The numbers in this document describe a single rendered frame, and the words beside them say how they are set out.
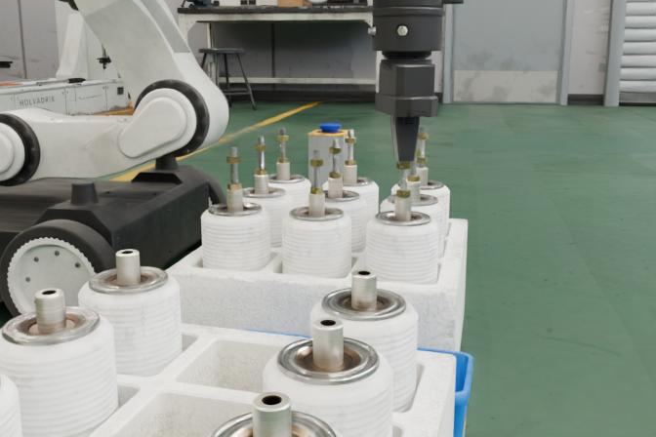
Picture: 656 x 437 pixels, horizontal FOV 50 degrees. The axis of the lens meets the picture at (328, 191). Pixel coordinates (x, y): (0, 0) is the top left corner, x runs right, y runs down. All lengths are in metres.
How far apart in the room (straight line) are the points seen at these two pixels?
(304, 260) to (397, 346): 0.35
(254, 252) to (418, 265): 0.22
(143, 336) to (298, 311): 0.29
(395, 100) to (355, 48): 5.24
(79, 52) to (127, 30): 3.26
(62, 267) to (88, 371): 0.62
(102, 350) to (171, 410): 0.10
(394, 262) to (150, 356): 0.35
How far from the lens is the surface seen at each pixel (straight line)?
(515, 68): 6.04
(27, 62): 7.23
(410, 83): 0.87
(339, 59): 6.12
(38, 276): 1.24
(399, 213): 0.93
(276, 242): 1.08
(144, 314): 0.69
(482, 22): 6.03
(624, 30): 6.05
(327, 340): 0.51
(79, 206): 1.26
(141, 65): 1.34
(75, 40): 4.64
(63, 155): 1.44
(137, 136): 1.30
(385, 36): 0.88
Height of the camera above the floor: 0.48
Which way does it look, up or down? 12 degrees down
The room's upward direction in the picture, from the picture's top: straight up
